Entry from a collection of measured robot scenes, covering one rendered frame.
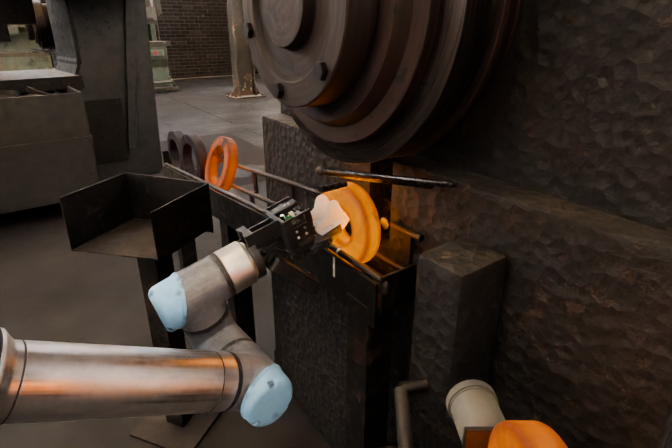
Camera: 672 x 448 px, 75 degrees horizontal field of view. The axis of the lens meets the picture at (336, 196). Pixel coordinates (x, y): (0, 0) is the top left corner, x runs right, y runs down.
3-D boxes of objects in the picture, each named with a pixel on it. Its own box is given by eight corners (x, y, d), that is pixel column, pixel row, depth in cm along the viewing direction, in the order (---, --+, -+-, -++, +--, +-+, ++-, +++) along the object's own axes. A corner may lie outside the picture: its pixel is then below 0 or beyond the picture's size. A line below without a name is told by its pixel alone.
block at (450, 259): (451, 360, 73) (467, 231, 65) (492, 391, 67) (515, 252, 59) (405, 389, 68) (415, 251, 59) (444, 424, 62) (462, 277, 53)
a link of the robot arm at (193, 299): (161, 320, 69) (139, 279, 65) (224, 284, 74) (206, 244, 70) (176, 348, 63) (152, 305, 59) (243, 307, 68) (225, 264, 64)
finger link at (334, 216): (357, 191, 76) (314, 215, 72) (363, 219, 79) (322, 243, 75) (346, 186, 78) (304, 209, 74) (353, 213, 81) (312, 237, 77)
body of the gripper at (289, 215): (314, 207, 71) (249, 243, 65) (326, 249, 75) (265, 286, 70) (290, 193, 76) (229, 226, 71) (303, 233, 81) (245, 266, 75)
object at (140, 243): (163, 380, 144) (126, 172, 118) (232, 402, 135) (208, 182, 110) (115, 430, 126) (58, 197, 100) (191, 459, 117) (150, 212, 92)
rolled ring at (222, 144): (206, 144, 145) (215, 146, 147) (202, 199, 141) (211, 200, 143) (230, 128, 131) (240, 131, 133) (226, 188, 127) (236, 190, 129)
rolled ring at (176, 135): (177, 130, 155) (186, 129, 157) (164, 130, 170) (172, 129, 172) (186, 181, 159) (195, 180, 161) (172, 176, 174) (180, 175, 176)
